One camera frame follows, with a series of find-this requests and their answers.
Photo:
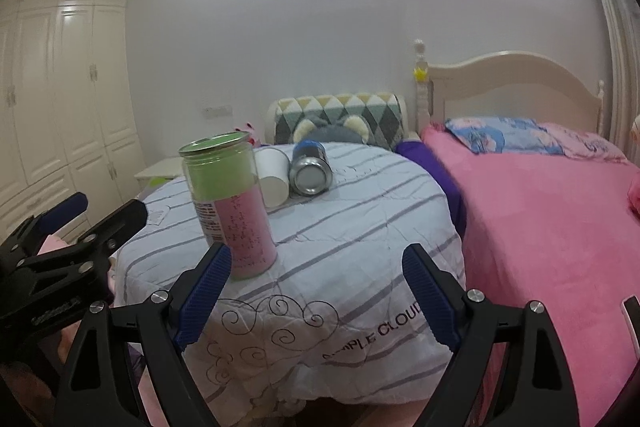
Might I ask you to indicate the white paper cup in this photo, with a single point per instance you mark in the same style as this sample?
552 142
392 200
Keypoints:
272 177

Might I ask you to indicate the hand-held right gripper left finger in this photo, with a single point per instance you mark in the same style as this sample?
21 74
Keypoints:
202 302

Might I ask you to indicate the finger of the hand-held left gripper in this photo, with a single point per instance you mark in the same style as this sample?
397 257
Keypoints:
62 211
120 224

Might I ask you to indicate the pink bed sheet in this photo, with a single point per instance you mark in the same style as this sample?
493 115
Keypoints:
540 232

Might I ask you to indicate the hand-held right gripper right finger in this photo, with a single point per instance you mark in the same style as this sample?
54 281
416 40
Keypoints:
430 302

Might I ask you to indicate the blue metal can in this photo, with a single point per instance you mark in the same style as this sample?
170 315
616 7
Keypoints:
311 177

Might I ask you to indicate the white striped quilt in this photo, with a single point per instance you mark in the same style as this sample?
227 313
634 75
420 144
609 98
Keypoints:
350 252

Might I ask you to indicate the white flat device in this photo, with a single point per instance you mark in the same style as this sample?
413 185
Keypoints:
629 314

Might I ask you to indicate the blue printed pillow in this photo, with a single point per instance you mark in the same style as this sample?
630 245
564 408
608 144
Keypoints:
500 134

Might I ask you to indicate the pink plush toy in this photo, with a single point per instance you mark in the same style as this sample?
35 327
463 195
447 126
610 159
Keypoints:
250 134

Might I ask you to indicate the green and pink canister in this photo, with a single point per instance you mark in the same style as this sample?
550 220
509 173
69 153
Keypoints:
240 217

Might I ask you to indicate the yellow bedpost ornament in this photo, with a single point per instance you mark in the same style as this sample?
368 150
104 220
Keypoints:
420 73

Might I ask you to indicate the cream wooden headboard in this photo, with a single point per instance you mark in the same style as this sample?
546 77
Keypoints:
510 87

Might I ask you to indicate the pink printed pillow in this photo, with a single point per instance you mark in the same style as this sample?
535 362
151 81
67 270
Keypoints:
585 142

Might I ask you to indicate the small white side table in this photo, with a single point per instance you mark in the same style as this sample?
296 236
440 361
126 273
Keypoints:
160 169

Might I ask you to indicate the grey plush toy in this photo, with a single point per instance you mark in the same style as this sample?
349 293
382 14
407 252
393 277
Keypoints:
335 134

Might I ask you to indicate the cream wardrobe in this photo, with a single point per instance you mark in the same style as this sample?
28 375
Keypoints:
60 97

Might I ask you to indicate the purple cloth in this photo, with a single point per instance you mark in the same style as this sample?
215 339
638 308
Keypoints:
440 177

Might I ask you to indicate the triangle patterned cushion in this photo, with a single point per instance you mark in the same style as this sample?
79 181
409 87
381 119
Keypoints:
345 109

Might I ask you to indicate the white curtain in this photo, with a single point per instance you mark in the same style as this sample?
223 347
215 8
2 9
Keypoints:
617 32

